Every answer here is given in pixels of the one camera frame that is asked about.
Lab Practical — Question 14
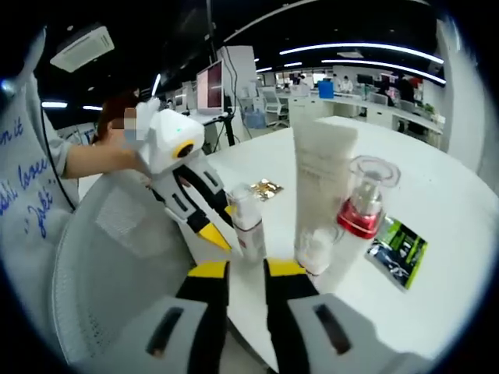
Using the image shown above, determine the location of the blue water jug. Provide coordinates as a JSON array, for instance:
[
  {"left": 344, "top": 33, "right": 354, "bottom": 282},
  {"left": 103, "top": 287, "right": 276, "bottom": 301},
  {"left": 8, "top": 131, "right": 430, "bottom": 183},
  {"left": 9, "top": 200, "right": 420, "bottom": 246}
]
[{"left": 243, "top": 108, "right": 268, "bottom": 129}]

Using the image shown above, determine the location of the white skincare tube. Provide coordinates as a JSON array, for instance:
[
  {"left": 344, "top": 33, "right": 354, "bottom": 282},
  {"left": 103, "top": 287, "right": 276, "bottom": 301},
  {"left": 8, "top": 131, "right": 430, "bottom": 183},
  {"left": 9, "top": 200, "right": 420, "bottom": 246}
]
[{"left": 292, "top": 118, "right": 359, "bottom": 273}]

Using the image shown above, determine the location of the white ceiling air conditioner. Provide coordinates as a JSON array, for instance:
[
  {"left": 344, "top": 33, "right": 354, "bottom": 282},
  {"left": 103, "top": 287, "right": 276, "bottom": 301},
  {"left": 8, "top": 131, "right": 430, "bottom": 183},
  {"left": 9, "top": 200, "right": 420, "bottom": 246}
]
[{"left": 49, "top": 25, "right": 116, "bottom": 73}]

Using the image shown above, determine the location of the white office workbench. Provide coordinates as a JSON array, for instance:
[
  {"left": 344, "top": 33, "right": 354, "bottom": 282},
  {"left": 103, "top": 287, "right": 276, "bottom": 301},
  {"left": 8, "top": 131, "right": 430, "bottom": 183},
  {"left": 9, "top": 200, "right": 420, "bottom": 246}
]
[{"left": 288, "top": 93, "right": 445, "bottom": 137}]

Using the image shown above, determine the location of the black green skincare sachet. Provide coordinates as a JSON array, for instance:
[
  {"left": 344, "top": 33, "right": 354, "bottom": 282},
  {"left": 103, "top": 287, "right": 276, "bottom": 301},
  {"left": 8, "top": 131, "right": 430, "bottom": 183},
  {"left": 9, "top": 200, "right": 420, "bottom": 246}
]
[{"left": 364, "top": 217, "right": 429, "bottom": 293}]

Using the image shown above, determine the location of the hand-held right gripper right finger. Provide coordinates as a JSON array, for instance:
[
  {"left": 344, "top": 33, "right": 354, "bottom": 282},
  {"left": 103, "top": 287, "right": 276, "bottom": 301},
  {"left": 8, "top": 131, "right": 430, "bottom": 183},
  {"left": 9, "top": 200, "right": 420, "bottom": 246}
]
[{"left": 264, "top": 258, "right": 410, "bottom": 374}]

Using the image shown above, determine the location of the black chest device cable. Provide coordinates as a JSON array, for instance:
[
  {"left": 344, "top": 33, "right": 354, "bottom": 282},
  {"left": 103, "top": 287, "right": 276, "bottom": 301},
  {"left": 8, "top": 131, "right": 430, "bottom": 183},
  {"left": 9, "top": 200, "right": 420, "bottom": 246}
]
[{"left": 41, "top": 108, "right": 77, "bottom": 213}]

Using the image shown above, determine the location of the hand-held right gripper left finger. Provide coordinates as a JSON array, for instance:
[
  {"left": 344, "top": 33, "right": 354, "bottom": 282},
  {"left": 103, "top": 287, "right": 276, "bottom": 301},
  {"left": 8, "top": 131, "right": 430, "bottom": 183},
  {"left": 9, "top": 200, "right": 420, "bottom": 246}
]
[{"left": 112, "top": 260, "right": 231, "bottom": 374}]

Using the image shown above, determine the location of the black legged laptop stand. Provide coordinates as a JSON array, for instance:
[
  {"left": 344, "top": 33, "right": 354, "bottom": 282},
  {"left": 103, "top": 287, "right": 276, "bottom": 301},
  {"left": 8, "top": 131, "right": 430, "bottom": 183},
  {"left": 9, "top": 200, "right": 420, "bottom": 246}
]
[{"left": 202, "top": 112, "right": 237, "bottom": 147}]

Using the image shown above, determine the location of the person's grey printed shirt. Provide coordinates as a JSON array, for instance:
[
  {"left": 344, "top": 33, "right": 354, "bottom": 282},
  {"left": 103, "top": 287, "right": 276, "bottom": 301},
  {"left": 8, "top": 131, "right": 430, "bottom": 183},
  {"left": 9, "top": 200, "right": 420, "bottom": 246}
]
[{"left": 0, "top": 29, "right": 81, "bottom": 351}]

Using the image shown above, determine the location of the open white laptop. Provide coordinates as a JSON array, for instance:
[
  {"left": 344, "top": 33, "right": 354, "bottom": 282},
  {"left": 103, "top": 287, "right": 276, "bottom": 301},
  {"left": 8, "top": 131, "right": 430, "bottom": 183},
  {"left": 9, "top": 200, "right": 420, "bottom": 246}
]
[{"left": 195, "top": 58, "right": 226, "bottom": 117}]

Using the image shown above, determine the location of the gold foil skincare sachet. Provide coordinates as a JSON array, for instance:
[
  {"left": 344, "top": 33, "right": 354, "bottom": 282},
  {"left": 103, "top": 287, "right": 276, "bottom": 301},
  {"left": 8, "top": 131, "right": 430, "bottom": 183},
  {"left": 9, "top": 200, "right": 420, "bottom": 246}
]
[{"left": 249, "top": 178, "right": 285, "bottom": 203}]

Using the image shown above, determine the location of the small white skincare bottle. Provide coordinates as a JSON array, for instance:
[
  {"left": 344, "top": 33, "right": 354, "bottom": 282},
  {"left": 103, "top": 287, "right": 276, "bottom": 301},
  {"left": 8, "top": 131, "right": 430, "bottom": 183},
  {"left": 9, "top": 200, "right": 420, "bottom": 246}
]
[
  {"left": 295, "top": 224, "right": 342, "bottom": 277},
  {"left": 228, "top": 182, "right": 269, "bottom": 263}
]

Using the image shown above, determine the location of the white office chair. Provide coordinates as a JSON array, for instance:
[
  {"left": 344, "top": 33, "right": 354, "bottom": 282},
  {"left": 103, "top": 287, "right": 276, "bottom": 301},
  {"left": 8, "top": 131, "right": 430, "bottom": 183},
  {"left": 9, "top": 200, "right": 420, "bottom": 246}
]
[{"left": 259, "top": 87, "right": 292, "bottom": 129}]

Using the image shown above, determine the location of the white skincare bottle red collar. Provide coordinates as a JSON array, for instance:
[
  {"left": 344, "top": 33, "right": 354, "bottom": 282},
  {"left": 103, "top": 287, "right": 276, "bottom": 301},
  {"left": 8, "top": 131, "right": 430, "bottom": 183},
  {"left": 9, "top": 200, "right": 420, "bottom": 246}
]
[{"left": 331, "top": 154, "right": 402, "bottom": 284}]

